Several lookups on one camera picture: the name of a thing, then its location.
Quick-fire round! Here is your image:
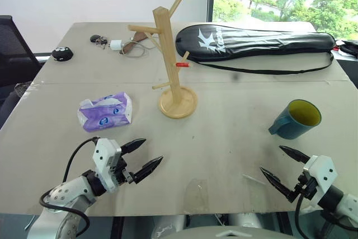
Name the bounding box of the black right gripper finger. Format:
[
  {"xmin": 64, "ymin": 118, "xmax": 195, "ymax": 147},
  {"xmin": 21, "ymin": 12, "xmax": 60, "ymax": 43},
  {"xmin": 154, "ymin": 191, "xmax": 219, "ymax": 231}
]
[
  {"xmin": 279, "ymin": 145, "xmax": 312, "ymax": 165},
  {"xmin": 259, "ymin": 166, "xmax": 297, "ymax": 203}
]

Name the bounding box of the silver robot torso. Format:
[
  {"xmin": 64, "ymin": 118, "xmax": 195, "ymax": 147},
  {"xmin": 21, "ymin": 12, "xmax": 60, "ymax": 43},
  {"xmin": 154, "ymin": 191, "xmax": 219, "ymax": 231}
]
[{"xmin": 152, "ymin": 212, "xmax": 281, "ymax": 239}]

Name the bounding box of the white charger plug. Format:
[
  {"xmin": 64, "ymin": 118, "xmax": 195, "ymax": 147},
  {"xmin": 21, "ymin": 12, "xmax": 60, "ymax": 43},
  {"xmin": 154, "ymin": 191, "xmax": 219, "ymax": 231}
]
[{"xmin": 109, "ymin": 39, "xmax": 124, "ymax": 53}]

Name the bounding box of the brown leather pouch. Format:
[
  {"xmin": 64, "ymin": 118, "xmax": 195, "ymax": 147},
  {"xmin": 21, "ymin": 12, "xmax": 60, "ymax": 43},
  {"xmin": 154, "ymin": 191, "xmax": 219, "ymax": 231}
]
[{"xmin": 120, "ymin": 30, "xmax": 153, "ymax": 55}]

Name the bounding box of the black round device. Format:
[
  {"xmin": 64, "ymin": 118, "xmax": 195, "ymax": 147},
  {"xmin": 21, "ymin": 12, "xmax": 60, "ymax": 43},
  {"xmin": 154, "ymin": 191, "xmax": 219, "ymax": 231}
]
[{"xmin": 51, "ymin": 46, "xmax": 75, "ymax": 62}]

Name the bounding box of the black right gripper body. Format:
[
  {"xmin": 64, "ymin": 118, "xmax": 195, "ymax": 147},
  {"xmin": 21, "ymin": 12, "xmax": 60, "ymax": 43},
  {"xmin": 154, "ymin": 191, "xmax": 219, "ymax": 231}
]
[{"xmin": 293, "ymin": 170, "xmax": 320, "ymax": 202}]

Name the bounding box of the purple tissue pack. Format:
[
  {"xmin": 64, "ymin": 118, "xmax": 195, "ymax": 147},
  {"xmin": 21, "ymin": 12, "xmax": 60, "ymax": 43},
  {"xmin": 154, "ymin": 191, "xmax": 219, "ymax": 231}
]
[{"xmin": 77, "ymin": 91, "xmax": 134, "ymax": 133}]

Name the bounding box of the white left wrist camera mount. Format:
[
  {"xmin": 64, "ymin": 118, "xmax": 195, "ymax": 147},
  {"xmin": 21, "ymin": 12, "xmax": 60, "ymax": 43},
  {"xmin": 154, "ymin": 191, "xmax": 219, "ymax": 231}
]
[{"xmin": 93, "ymin": 137, "xmax": 123, "ymax": 194}]

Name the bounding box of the wooden mug tree stand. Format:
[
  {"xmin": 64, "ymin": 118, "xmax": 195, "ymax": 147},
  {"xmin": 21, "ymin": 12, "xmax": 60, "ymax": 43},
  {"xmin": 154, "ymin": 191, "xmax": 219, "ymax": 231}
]
[{"xmin": 128, "ymin": 0, "xmax": 199, "ymax": 120}]

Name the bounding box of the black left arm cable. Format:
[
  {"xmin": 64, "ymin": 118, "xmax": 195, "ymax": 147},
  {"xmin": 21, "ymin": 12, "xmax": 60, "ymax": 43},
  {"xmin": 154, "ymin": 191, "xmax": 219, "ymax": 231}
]
[{"xmin": 39, "ymin": 137, "xmax": 91, "ymax": 239}]

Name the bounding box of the black table leg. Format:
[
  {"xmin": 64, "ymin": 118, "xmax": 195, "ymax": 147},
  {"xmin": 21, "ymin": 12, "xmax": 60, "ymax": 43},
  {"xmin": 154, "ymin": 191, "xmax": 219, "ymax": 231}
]
[{"xmin": 111, "ymin": 216, "xmax": 125, "ymax": 239}]

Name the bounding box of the black key bunch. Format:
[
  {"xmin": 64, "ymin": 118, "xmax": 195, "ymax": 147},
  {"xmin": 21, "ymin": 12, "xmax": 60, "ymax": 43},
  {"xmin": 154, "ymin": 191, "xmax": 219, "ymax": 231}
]
[{"xmin": 89, "ymin": 34, "xmax": 109, "ymax": 50}]

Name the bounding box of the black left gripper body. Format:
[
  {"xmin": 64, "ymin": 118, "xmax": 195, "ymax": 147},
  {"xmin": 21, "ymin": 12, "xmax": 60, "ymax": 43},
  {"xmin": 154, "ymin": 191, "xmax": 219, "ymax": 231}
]
[{"xmin": 112, "ymin": 154, "xmax": 134, "ymax": 186}]

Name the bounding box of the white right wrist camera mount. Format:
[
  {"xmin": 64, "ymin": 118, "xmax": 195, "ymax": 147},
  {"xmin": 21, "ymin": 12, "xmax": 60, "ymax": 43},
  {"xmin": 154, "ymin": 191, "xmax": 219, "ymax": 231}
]
[{"xmin": 303, "ymin": 154, "xmax": 338, "ymax": 198}]

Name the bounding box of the black cloth item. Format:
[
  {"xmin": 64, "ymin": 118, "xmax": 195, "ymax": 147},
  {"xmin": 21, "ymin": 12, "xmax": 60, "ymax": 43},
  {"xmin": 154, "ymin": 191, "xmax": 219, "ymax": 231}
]
[{"xmin": 333, "ymin": 39, "xmax": 358, "ymax": 60}]

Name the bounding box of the blue mug yellow inside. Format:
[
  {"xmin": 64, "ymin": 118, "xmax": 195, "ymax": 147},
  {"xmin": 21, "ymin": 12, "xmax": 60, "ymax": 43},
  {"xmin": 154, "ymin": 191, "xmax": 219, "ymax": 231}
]
[{"xmin": 268, "ymin": 99, "xmax": 322, "ymax": 140}]

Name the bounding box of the black office chair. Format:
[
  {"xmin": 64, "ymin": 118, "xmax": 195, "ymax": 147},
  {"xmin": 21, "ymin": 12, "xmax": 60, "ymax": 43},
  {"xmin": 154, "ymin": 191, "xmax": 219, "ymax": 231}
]
[{"xmin": 0, "ymin": 15, "xmax": 43, "ymax": 90}]

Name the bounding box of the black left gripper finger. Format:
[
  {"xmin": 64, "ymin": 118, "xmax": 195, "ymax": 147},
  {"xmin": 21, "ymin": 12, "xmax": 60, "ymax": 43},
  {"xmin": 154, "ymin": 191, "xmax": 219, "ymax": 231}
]
[
  {"xmin": 120, "ymin": 138, "xmax": 147, "ymax": 156},
  {"xmin": 131, "ymin": 155, "xmax": 164, "ymax": 185}
]

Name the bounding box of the black racket bag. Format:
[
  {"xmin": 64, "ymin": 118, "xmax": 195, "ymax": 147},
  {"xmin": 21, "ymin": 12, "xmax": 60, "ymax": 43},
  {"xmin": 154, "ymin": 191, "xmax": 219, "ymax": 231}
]
[{"xmin": 175, "ymin": 24, "xmax": 337, "ymax": 76}]

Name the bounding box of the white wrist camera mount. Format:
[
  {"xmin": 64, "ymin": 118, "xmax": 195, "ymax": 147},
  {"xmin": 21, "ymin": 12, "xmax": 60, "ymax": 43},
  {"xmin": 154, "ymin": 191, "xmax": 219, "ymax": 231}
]
[
  {"xmin": 93, "ymin": 137, "xmax": 123, "ymax": 194},
  {"xmin": 303, "ymin": 154, "xmax": 338, "ymax": 198}
]

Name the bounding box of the grey charger cable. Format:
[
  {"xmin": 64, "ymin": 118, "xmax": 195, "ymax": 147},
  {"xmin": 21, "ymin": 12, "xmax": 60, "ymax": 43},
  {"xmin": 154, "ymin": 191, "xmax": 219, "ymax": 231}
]
[{"xmin": 120, "ymin": 40, "xmax": 147, "ymax": 59}]

